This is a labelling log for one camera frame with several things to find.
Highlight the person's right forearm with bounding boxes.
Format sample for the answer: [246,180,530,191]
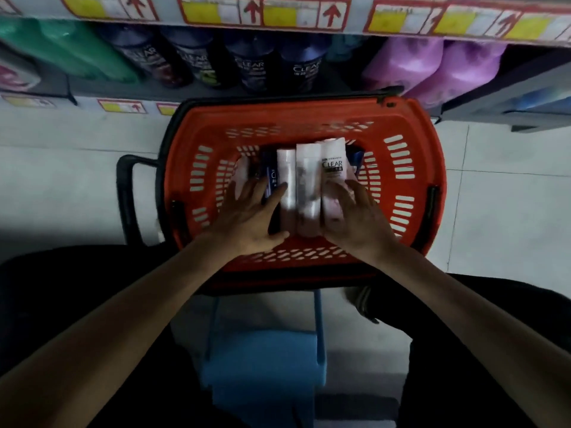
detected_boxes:
[370,244,571,428]

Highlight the grey metal store shelving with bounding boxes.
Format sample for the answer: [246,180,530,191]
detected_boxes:
[0,0,571,117]

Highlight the person's right hand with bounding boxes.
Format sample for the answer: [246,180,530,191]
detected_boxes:
[321,179,400,265]

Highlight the small teal bottle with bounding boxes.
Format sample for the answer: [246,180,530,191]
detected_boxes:
[326,34,372,64]

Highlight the grey store shelf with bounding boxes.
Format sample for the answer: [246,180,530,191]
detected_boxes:
[0,0,571,130]

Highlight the person's left hand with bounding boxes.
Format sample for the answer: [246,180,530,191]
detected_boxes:
[202,177,291,260]

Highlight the orange shopping basket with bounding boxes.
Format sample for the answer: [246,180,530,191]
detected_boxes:
[115,86,448,295]

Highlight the grey end rack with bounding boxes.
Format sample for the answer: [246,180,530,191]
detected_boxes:
[439,44,571,133]

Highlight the white blue tube bottle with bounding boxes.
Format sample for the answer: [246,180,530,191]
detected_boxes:
[503,86,571,115]

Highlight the person's black trousers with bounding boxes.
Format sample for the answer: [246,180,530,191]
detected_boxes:
[0,244,571,428]

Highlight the navy round bottle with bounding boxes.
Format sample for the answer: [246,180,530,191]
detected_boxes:
[96,24,193,89]
[159,26,235,89]
[222,30,278,93]
[277,33,334,93]

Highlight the purple pump bottle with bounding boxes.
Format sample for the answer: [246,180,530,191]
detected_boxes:
[362,37,445,93]
[403,39,509,111]

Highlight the dark red-label shampoo bottle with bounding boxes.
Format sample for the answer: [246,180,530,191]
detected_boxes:
[247,153,265,185]

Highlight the blue plastic stool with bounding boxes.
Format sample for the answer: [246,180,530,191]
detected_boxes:
[199,288,327,428]

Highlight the person's right grey shoe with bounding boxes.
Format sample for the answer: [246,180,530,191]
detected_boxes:
[344,285,381,325]

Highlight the person's left forearm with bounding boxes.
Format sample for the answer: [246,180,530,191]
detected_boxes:
[0,235,241,428]

